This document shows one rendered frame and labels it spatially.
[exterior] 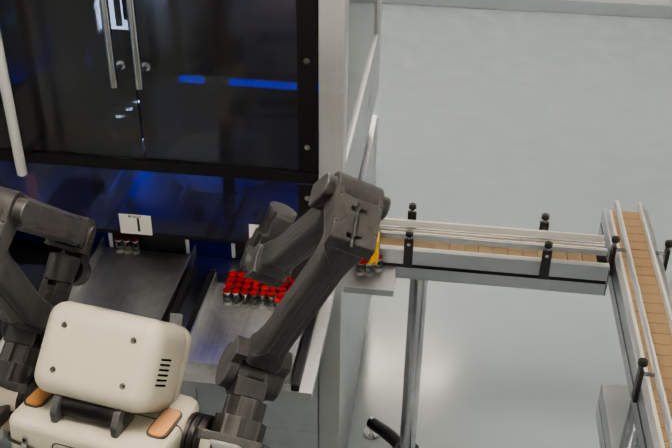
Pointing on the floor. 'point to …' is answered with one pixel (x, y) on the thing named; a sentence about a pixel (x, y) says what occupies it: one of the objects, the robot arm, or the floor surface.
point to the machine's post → (333, 157)
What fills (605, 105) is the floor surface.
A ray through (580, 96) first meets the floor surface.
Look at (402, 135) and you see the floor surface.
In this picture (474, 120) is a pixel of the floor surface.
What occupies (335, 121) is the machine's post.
